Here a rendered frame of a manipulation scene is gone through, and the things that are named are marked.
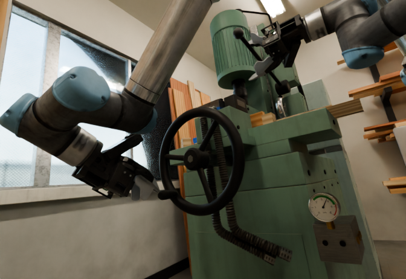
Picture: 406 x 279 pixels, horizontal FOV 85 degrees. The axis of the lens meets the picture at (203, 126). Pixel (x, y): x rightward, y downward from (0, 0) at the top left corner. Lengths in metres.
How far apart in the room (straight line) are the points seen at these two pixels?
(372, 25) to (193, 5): 0.39
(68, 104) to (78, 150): 0.12
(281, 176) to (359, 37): 0.39
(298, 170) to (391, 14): 0.40
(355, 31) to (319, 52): 2.92
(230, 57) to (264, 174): 0.49
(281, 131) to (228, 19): 0.57
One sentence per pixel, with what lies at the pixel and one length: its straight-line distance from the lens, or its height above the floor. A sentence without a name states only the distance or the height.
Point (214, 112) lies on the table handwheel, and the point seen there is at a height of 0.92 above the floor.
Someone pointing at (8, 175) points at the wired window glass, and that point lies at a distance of 1.80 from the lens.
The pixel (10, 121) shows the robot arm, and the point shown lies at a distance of 0.49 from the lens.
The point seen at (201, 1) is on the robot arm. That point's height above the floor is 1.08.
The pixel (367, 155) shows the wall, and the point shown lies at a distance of 3.18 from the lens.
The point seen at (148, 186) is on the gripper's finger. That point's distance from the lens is 0.59.
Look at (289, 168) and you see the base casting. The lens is 0.67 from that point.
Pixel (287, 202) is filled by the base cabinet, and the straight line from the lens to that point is 0.68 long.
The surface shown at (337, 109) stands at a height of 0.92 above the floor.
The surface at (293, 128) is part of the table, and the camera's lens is 0.67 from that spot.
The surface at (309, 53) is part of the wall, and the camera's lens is 3.59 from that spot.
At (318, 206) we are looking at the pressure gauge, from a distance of 0.59.
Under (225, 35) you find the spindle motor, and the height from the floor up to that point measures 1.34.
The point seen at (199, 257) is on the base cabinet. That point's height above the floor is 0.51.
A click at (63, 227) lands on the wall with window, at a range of 1.82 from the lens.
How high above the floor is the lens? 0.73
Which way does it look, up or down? 16 degrees up
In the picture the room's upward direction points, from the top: 7 degrees counter-clockwise
